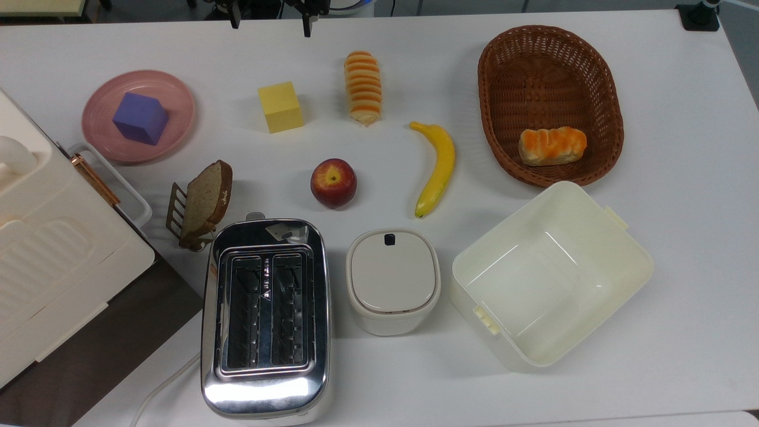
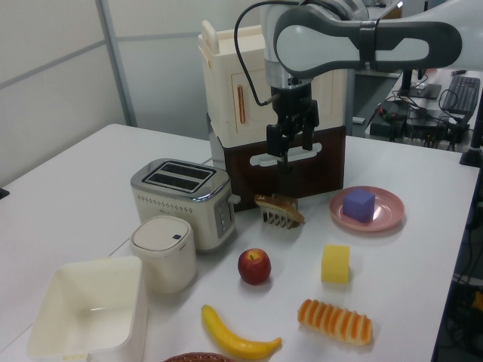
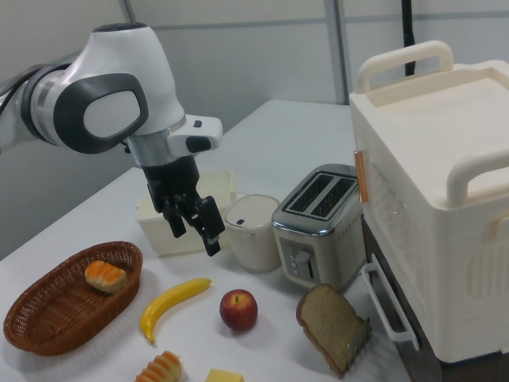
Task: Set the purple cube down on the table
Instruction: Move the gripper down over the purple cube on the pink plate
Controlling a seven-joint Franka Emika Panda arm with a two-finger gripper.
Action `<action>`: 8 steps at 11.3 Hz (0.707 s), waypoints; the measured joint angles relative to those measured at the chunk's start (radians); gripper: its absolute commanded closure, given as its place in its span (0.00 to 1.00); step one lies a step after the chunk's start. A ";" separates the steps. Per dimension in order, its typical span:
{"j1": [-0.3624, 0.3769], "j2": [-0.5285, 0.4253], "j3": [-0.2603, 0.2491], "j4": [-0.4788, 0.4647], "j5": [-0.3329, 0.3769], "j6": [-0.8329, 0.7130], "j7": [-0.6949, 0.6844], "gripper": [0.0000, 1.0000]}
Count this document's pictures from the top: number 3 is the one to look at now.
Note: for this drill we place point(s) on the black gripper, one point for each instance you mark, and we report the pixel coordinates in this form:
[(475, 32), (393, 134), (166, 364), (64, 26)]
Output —
[(173, 179)]

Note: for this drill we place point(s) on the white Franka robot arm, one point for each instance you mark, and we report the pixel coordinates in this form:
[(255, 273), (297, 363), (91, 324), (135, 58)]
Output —
[(119, 71)]

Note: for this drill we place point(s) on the cream rectangular plastic container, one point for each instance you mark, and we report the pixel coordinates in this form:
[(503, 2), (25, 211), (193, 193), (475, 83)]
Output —
[(163, 232)]

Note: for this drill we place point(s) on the cream lidded canister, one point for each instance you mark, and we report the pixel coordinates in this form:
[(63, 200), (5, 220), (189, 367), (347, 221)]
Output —
[(254, 235)]

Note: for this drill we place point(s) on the yellow toy banana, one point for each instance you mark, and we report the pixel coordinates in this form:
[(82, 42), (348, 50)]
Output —
[(171, 300)]

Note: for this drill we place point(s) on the red toy apple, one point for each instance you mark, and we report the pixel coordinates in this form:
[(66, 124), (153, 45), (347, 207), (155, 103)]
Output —
[(238, 310)]

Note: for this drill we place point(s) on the orange striped bread roll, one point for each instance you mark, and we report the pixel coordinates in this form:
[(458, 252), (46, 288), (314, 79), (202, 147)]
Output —
[(161, 368), (105, 276)]

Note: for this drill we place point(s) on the silver two-slot toaster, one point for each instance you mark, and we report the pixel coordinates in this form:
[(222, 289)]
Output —
[(314, 231)]

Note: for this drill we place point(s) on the brown wicker basket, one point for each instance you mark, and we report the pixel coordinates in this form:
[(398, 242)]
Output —
[(59, 306)]

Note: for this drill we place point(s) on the yellow cheese block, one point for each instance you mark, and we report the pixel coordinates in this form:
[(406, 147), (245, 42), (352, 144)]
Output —
[(224, 376)]

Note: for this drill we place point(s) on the brown toy bread slice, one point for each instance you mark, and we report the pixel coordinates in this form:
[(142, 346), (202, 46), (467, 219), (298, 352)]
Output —
[(330, 324)]

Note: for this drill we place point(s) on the copper latch strip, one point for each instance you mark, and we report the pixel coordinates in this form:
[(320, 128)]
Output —
[(361, 175)]

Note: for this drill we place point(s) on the black pole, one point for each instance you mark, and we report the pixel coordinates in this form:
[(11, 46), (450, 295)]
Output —
[(408, 36)]

